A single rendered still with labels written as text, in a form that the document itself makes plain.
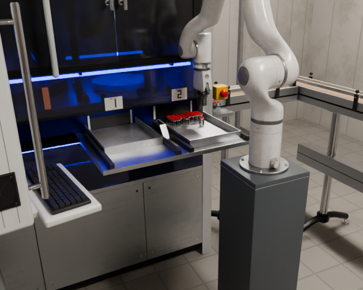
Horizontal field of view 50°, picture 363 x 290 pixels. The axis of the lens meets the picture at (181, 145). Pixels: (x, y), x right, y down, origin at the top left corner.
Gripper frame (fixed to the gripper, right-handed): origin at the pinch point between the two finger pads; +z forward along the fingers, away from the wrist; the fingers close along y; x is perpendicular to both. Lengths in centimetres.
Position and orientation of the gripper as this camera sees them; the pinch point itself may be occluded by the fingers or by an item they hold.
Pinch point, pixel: (201, 100)
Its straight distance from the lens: 188.1
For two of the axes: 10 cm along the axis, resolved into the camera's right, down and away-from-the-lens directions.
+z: 0.2, 9.3, 3.7
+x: -8.9, 1.8, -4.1
